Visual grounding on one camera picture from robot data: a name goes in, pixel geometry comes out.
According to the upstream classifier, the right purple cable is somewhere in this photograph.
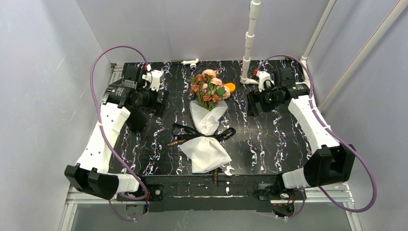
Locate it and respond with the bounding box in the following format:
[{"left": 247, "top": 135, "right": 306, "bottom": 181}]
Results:
[{"left": 255, "top": 54, "right": 378, "bottom": 220}]

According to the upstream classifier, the white wrapping paper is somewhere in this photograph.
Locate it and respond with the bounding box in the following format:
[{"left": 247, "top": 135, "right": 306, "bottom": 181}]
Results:
[{"left": 180, "top": 100, "right": 231, "bottom": 173}]

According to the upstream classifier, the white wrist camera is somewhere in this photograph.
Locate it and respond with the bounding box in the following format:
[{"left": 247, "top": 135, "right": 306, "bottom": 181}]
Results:
[
  {"left": 142, "top": 70, "right": 164, "bottom": 92},
  {"left": 254, "top": 70, "right": 275, "bottom": 92}
]

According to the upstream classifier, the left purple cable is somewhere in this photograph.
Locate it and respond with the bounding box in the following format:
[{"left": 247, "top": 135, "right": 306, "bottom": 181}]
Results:
[{"left": 89, "top": 45, "right": 151, "bottom": 222}]

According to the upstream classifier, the black ribbon gold lettering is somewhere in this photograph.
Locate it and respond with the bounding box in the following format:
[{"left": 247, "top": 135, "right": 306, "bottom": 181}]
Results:
[{"left": 167, "top": 123, "right": 236, "bottom": 146}]

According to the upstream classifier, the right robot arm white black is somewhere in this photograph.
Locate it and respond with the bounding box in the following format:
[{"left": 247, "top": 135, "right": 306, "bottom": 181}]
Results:
[{"left": 247, "top": 68, "right": 355, "bottom": 200}]

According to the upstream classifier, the aluminium frame rail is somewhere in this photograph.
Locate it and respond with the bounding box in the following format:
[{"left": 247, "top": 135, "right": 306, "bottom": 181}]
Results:
[{"left": 64, "top": 61, "right": 355, "bottom": 212}]

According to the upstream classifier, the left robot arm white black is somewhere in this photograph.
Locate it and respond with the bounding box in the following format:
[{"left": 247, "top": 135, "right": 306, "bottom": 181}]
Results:
[{"left": 64, "top": 65, "right": 170, "bottom": 200}]

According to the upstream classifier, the purple cable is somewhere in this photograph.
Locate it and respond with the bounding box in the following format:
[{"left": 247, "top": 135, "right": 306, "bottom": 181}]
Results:
[
  {"left": 89, "top": 45, "right": 151, "bottom": 222},
  {"left": 255, "top": 54, "right": 378, "bottom": 220}
]

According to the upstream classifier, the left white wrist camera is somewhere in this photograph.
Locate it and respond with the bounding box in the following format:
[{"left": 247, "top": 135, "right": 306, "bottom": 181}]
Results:
[{"left": 142, "top": 70, "right": 164, "bottom": 92}]

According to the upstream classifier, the white pvc pipe frame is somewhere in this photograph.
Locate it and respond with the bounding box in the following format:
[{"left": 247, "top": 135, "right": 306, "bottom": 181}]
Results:
[{"left": 240, "top": 0, "right": 408, "bottom": 112}]

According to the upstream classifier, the orange round object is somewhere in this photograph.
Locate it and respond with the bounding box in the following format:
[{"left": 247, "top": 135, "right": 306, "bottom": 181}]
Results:
[{"left": 224, "top": 83, "right": 236, "bottom": 93}]

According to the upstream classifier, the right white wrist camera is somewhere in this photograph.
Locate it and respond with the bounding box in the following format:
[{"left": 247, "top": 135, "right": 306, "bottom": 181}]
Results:
[{"left": 254, "top": 70, "right": 275, "bottom": 92}]

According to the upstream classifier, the pink orange flower bunch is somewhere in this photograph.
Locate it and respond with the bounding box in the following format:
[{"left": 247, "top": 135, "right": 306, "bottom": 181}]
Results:
[{"left": 188, "top": 69, "right": 231, "bottom": 111}]

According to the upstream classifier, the black cylindrical vase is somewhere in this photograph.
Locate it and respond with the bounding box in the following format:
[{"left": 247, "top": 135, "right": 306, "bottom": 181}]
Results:
[{"left": 126, "top": 108, "right": 147, "bottom": 132}]

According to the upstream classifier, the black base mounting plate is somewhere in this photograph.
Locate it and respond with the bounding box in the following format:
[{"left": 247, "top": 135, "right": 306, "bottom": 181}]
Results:
[{"left": 116, "top": 174, "right": 307, "bottom": 214}]

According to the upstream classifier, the silver open-end wrench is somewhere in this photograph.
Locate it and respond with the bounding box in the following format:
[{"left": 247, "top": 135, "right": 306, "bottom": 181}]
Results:
[{"left": 220, "top": 166, "right": 235, "bottom": 176}]

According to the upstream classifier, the small white pipe fitting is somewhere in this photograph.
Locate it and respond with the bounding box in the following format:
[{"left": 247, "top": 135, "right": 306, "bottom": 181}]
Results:
[{"left": 171, "top": 58, "right": 199, "bottom": 71}]

